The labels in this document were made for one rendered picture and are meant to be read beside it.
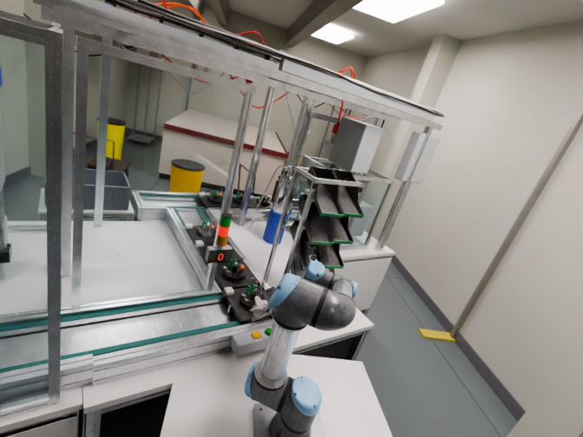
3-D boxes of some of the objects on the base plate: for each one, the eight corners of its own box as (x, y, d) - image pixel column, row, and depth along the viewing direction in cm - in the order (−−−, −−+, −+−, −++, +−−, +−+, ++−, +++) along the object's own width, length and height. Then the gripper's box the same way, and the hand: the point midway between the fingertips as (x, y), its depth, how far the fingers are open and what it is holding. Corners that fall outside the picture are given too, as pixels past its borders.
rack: (322, 300, 204) (365, 184, 175) (274, 309, 183) (315, 179, 154) (304, 281, 219) (341, 172, 190) (258, 288, 198) (292, 165, 169)
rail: (291, 335, 167) (297, 319, 163) (92, 386, 115) (94, 364, 111) (285, 328, 171) (291, 311, 167) (91, 374, 119) (92, 352, 115)
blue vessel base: (284, 244, 263) (292, 215, 253) (268, 245, 254) (276, 215, 244) (275, 235, 274) (283, 206, 264) (259, 236, 265) (266, 206, 255)
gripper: (282, 291, 146) (241, 309, 138) (289, 275, 129) (243, 293, 122) (290, 309, 142) (248, 327, 135) (298, 294, 126) (252, 314, 118)
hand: (248, 317), depth 127 cm, fingers open, 14 cm apart
